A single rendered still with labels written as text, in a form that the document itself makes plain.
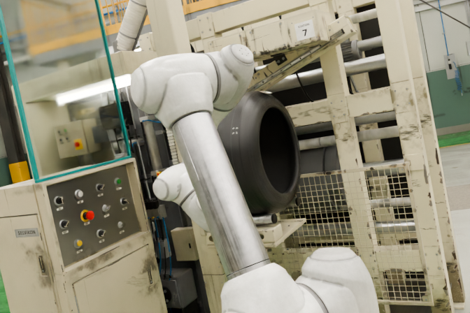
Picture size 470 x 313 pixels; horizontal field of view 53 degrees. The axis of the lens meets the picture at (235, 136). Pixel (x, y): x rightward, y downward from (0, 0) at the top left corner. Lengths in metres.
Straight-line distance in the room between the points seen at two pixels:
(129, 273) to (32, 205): 0.55
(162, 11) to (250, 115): 0.71
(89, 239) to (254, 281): 1.31
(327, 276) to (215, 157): 0.35
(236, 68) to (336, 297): 0.57
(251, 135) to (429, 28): 9.59
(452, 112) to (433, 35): 1.72
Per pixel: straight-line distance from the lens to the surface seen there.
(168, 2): 2.36
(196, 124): 1.08
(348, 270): 1.09
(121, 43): 2.90
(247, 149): 1.95
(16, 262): 2.25
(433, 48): 11.33
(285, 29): 2.32
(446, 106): 11.29
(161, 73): 1.10
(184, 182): 1.63
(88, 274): 2.14
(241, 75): 1.19
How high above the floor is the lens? 1.39
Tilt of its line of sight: 3 degrees down
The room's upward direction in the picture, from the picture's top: 11 degrees counter-clockwise
